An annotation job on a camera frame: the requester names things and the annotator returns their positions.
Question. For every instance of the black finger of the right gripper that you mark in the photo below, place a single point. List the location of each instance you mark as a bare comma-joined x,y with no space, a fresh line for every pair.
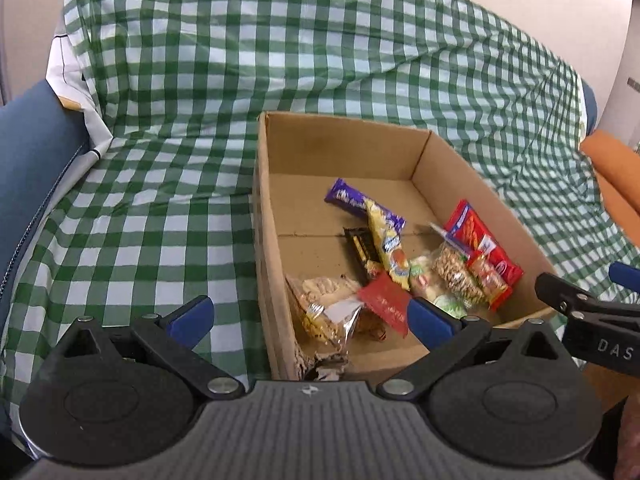
567,298

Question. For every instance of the green white checkered cloth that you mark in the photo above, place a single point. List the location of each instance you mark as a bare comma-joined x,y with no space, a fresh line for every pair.
164,213

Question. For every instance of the small peanut pack green label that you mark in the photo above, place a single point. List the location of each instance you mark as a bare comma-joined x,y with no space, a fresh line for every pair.
427,284

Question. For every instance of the yellow cow candy bar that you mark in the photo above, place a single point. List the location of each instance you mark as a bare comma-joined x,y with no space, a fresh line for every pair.
388,244

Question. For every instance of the purple cow candy bar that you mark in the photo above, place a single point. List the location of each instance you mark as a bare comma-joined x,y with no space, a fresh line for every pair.
342,195

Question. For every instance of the round peanut bag green label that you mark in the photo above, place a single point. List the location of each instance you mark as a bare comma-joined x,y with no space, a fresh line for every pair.
449,264

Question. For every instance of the small red gold candy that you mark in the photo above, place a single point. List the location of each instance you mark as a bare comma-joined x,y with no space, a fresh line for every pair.
493,285

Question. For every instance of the dark brown chocolate bar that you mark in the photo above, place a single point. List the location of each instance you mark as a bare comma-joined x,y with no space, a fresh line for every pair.
361,249

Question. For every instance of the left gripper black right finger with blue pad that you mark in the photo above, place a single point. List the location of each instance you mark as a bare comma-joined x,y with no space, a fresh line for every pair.
452,344

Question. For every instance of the orange cushion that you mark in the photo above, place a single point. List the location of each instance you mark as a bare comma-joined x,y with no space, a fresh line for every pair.
617,170

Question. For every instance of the clear bag of crackers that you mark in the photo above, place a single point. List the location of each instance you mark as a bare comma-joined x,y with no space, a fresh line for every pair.
332,313

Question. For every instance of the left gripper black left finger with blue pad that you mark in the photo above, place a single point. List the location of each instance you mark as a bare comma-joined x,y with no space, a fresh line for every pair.
165,342

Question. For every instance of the brown cardboard box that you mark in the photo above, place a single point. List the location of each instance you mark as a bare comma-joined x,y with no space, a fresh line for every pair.
412,172

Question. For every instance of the red snack packet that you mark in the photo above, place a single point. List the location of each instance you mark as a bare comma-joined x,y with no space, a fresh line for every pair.
388,301

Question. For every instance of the red white snack pouch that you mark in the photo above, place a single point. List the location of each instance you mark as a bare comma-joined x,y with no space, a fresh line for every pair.
466,226

